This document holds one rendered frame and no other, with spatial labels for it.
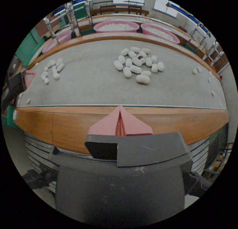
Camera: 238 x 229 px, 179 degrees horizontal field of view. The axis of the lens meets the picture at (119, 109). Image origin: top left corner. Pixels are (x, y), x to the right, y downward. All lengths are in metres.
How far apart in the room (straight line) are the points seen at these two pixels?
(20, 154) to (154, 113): 1.75
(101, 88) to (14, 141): 1.59
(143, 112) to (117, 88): 0.09
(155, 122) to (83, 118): 0.16
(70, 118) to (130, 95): 0.16
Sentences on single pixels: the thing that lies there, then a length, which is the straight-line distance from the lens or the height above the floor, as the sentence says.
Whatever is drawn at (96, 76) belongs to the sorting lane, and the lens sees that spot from 0.25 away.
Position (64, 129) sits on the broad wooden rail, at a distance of 0.22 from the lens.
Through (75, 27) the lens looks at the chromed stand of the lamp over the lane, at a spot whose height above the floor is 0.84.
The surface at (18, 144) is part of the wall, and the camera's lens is 1.67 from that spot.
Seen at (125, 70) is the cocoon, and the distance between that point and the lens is 0.24.
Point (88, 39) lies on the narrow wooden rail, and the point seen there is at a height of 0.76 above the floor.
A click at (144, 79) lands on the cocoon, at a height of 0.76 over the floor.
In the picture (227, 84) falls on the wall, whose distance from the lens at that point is 4.63.
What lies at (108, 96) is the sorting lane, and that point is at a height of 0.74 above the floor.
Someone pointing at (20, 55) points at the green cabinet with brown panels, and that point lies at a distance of 0.87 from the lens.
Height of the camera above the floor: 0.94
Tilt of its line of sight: 77 degrees down
